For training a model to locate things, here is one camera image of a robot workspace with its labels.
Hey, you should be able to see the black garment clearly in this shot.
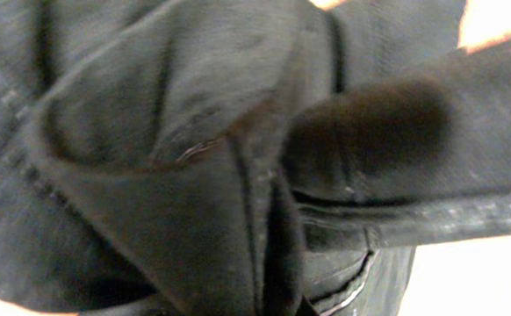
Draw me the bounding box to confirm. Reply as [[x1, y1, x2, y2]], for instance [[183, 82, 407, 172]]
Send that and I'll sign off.
[[0, 0, 511, 315]]

